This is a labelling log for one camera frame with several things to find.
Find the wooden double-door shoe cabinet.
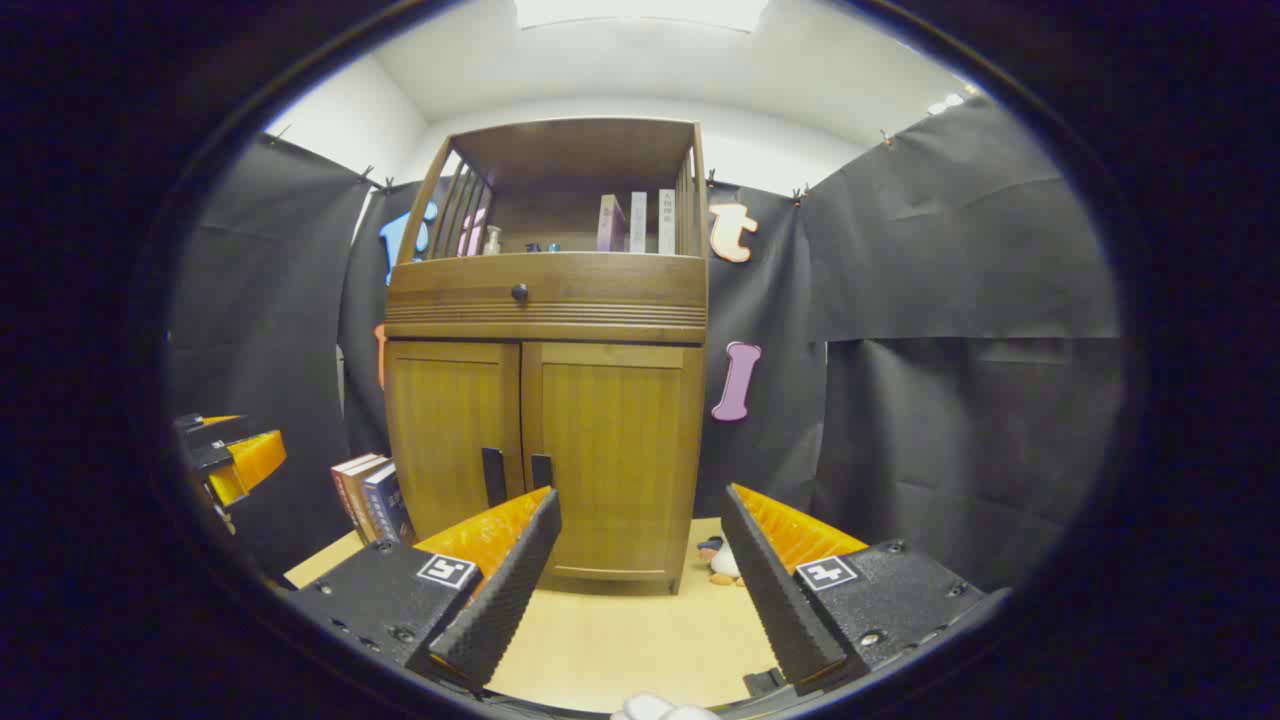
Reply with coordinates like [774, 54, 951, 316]
[383, 117, 711, 598]

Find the wooden shoe cabinet door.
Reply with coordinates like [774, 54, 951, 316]
[520, 342, 707, 584]
[386, 340, 525, 541]

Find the blue book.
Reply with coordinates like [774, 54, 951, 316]
[362, 463, 417, 546]

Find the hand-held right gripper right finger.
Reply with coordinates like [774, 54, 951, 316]
[720, 484, 1011, 696]

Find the large ceiling light panel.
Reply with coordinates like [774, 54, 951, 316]
[515, 0, 771, 34]

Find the penguin plush toy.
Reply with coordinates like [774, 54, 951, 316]
[697, 536, 746, 587]

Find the black backdrop cloth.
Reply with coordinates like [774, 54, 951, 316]
[165, 95, 1126, 591]

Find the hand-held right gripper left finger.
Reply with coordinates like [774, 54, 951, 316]
[285, 487, 563, 691]

